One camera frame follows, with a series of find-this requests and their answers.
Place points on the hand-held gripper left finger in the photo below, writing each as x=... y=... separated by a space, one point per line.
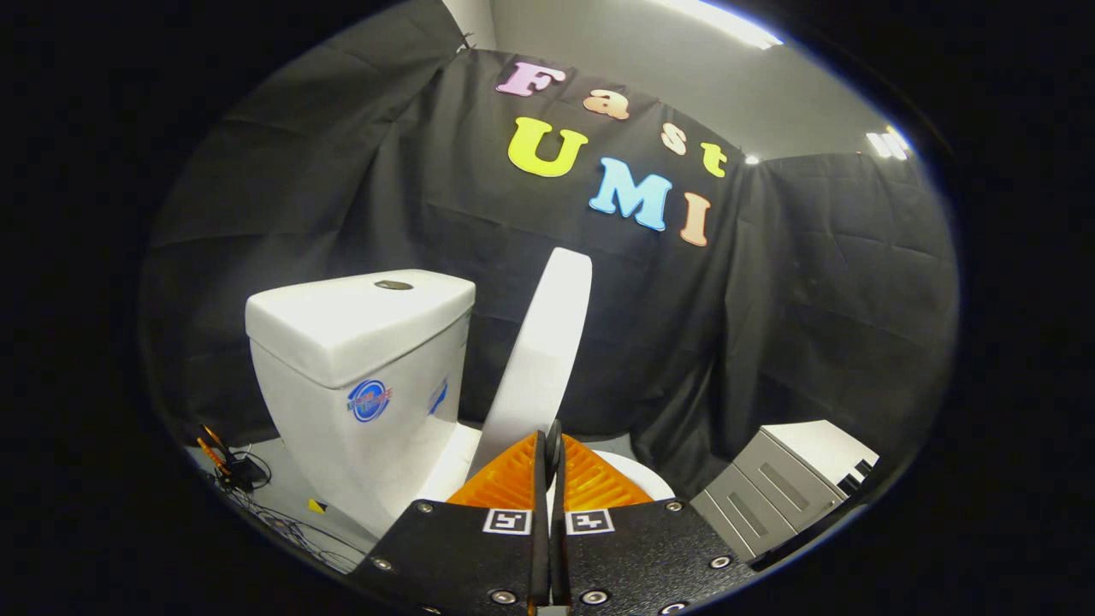
x=462 y=556

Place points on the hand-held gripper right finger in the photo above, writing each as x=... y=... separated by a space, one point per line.
x=642 y=556

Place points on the white toilet lid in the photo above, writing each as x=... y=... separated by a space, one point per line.
x=543 y=359

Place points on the white toilet with tank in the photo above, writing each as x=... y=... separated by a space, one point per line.
x=342 y=342

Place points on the grey drawer cabinet white top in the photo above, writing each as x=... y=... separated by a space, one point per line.
x=770 y=479

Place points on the black backdrop cloth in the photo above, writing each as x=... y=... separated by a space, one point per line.
x=727 y=325

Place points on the orange black tool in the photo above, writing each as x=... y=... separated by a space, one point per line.
x=224 y=458

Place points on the small ceiling light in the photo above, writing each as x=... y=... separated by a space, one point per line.
x=888 y=143

